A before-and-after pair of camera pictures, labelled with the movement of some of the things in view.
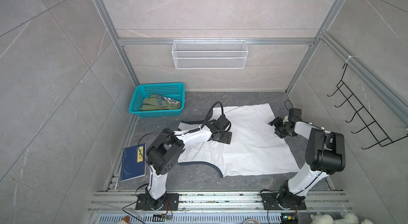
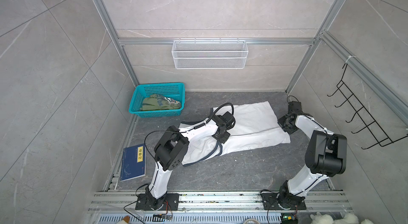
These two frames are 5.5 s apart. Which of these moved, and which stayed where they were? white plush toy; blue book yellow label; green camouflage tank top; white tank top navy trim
Moved: white tank top navy trim
Stayed: white plush toy; green camouflage tank top; blue book yellow label
